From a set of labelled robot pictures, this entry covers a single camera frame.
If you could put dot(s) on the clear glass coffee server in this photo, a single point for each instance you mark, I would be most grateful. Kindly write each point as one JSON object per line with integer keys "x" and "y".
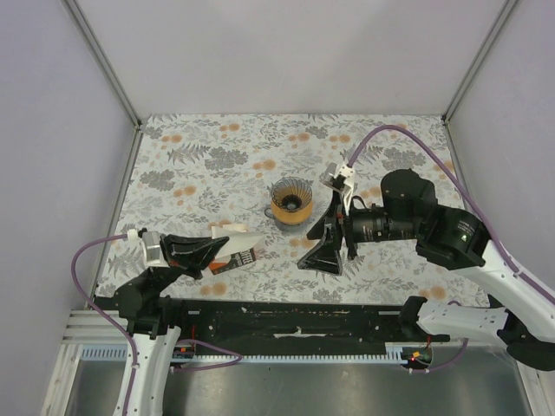
{"x": 284, "y": 227}

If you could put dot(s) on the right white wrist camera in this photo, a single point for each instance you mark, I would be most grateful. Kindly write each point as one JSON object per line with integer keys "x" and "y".
{"x": 341, "y": 179}

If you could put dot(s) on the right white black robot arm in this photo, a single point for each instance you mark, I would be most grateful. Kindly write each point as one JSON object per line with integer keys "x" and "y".
{"x": 521, "y": 316}

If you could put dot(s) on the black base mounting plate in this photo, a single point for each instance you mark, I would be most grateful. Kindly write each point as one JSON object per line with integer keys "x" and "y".
{"x": 264, "y": 326}

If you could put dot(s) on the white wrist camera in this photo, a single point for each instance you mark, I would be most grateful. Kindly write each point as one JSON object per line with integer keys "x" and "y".
{"x": 341, "y": 179}
{"x": 151, "y": 245}

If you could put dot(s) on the clear ribbed glass dripper cone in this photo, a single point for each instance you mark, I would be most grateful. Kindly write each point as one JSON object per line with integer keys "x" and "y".
{"x": 291, "y": 199}

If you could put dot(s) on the white slotted cable duct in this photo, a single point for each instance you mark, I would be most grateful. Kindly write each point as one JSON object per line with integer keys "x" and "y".
{"x": 393, "y": 355}

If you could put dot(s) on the orange black coffee filter box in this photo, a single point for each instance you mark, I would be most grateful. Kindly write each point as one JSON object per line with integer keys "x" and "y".
{"x": 232, "y": 261}

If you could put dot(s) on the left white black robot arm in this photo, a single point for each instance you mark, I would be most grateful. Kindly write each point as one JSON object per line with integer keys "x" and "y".
{"x": 153, "y": 321}

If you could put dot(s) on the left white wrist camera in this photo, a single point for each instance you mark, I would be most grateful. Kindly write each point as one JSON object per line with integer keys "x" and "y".
{"x": 151, "y": 245}

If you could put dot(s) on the cream paper coffee filter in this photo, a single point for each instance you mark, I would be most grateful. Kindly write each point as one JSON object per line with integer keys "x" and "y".
{"x": 240, "y": 239}

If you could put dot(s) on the floral patterned table mat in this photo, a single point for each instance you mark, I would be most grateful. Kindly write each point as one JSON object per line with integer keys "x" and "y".
{"x": 193, "y": 172}

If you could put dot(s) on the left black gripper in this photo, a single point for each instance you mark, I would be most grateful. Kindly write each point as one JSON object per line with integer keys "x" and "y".
{"x": 190, "y": 253}

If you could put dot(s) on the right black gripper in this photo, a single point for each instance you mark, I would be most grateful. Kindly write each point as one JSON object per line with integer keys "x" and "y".
{"x": 325, "y": 255}

